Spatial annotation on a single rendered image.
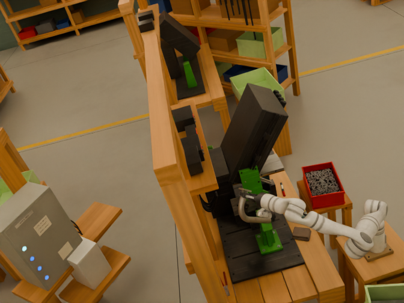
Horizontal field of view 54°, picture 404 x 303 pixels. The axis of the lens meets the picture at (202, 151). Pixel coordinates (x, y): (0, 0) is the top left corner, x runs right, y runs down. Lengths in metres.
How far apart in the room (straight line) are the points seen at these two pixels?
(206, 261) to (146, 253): 2.08
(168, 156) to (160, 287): 2.23
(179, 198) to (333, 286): 1.05
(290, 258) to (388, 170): 2.10
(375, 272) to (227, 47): 3.66
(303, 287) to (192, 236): 0.81
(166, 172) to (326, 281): 1.17
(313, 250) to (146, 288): 1.73
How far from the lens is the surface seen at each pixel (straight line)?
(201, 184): 1.95
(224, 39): 5.29
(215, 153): 2.63
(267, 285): 2.32
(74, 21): 10.86
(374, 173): 4.20
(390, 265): 2.42
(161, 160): 1.49
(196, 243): 1.75
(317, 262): 2.35
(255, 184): 2.44
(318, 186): 2.80
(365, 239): 1.84
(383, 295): 2.28
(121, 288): 3.75
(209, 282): 1.97
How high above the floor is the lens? 2.79
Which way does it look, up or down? 35 degrees down
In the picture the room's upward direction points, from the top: 17 degrees counter-clockwise
